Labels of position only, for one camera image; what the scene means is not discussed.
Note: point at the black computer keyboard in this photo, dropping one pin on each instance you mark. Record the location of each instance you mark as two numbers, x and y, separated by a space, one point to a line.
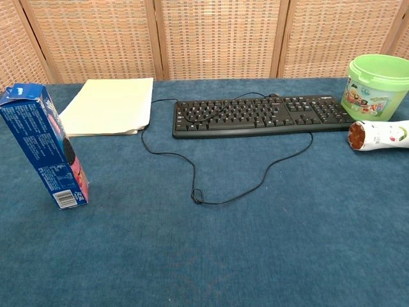
255 116

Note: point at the blue table cloth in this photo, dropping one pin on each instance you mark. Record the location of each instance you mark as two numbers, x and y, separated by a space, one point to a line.
204 224

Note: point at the woven wooden folding screen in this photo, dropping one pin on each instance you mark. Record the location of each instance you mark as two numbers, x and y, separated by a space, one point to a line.
204 35

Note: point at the white printed snack tube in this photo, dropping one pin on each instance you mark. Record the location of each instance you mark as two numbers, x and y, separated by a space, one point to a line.
380 136

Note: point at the green plastic bucket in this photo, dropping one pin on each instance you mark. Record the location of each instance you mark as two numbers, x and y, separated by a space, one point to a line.
374 92

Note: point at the cream paper folder stack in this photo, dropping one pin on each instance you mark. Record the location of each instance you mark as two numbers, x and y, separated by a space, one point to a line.
108 105

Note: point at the blue cookie box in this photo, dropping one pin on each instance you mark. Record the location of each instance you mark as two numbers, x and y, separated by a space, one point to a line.
38 140

